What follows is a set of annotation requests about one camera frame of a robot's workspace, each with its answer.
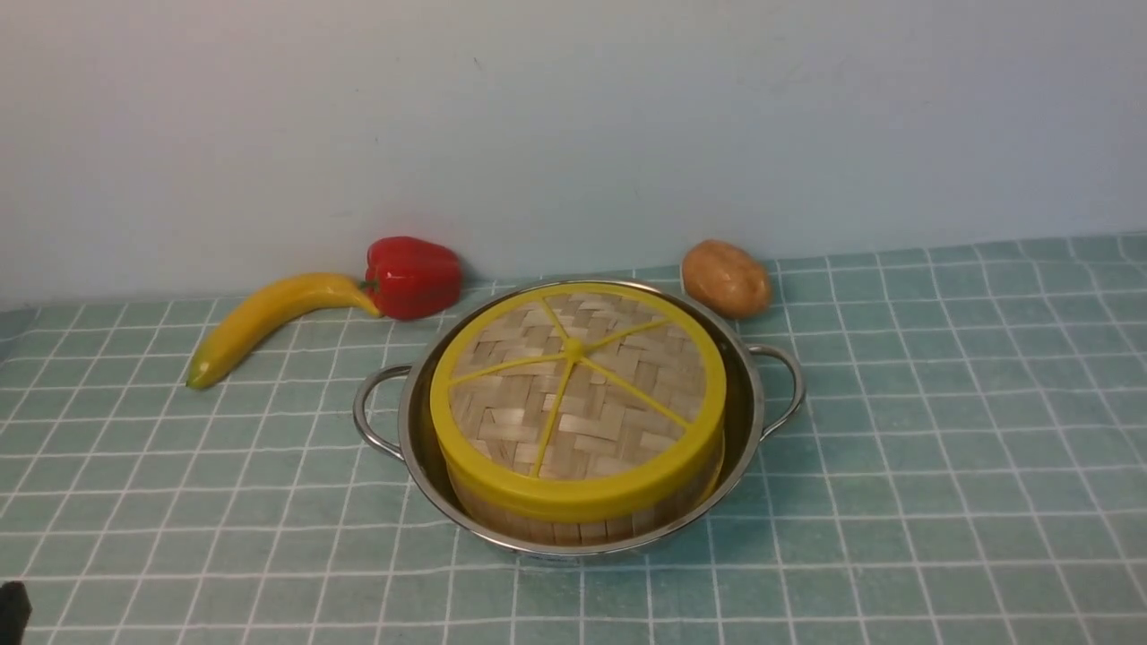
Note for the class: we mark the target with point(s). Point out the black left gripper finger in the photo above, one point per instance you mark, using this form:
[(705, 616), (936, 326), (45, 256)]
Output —
[(15, 612)]

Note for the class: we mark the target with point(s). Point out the yellow rimmed bamboo steamer lid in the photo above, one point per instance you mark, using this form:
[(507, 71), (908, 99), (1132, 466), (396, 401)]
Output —
[(580, 403)]

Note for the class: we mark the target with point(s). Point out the stainless steel pot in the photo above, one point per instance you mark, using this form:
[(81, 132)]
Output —
[(390, 413)]

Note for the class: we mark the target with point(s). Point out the yellow plastic banana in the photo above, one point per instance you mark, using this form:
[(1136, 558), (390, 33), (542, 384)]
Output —
[(263, 313)]

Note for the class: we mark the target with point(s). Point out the red bell pepper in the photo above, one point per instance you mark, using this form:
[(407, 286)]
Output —
[(408, 278)]

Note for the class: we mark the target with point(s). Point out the brown potato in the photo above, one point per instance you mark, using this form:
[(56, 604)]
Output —
[(727, 279)]

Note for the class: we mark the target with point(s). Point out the green checkered tablecloth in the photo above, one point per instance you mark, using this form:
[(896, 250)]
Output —
[(969, 469)]

